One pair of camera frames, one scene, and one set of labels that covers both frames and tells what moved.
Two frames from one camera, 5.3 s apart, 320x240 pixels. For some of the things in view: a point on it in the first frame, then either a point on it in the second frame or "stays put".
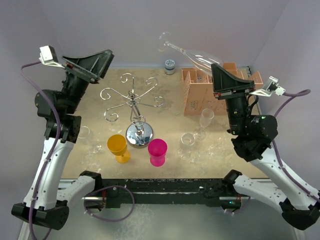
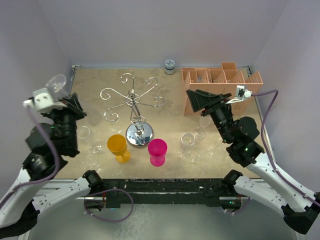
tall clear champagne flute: [207, 114] stays put
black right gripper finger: [223, 80] → [200, 101]
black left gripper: [89, 69] → [74, 106]
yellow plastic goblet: [117, 145] stays put
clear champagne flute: [202, 60] → [55, 85]
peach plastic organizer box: [198, 95] stays put
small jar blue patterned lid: [169, 65] stays put
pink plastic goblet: [157, 149] stays put
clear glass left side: [89, 142] stays put
